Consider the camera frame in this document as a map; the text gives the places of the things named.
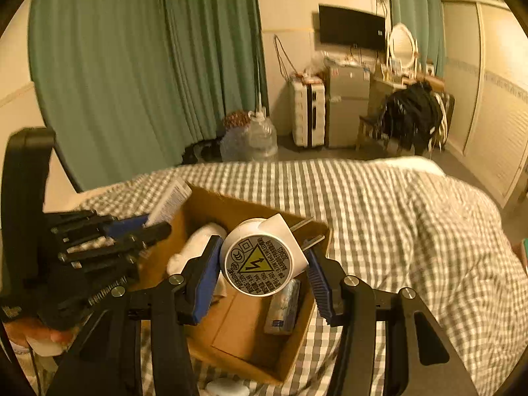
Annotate white round lid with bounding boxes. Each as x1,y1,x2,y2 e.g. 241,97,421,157
205,377,250,396

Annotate grey mini fridge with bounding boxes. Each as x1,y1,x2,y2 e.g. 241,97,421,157
324,64,372,149

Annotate cardboard box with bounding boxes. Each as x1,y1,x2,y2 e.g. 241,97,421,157
136,181,333,386

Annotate white rolled cloth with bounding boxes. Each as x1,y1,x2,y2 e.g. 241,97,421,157
166,222,228,298

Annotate wide green curtain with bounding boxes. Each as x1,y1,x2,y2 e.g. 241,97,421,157
28,0,270,192

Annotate wall cable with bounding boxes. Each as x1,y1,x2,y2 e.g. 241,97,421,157
273,34,296,81

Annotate wooden chair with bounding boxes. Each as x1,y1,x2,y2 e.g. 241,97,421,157
355,91,454,153

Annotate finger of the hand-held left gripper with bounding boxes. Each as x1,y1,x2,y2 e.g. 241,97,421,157
49,210,150,248
58,221,172,265

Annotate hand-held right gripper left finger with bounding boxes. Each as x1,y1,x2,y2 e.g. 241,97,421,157
46,235,225,396

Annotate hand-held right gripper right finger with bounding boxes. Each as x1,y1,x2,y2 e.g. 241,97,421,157
303,239,480,396

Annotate black clothes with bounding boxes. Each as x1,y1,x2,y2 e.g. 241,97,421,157
381,82,444,156

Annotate black shoes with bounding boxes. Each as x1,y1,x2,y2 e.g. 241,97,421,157
181,140,223,165

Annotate clear plastic bag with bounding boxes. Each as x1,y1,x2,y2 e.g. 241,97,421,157
220,111,253,162

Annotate wooden dressing table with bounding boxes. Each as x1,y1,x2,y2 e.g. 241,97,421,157
371,70,446,117

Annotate white round plug adapter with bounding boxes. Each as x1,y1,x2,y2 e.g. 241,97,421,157
220,213,326,298

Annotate cream wardrobe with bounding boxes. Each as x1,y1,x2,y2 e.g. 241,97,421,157
441,0,528,209

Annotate clear water jug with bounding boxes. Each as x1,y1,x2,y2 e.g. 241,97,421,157
247,107,279,161

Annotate oval white mirror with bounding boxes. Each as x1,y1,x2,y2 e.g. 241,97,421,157
388,22,418,71

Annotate black wall television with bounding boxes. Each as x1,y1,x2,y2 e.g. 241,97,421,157
318,4,386,52

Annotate person's left hand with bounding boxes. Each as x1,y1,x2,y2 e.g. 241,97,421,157
7,317,78,357

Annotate white printed packet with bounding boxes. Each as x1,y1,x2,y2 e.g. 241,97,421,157
146,177,193,227

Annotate white suitcase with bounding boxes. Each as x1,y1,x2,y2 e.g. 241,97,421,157
290,75,326,148

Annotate narrow green curtain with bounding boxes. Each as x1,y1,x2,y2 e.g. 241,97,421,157
385,0,448,79

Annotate tissue packet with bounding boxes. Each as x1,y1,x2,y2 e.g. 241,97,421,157
264,279,302,336

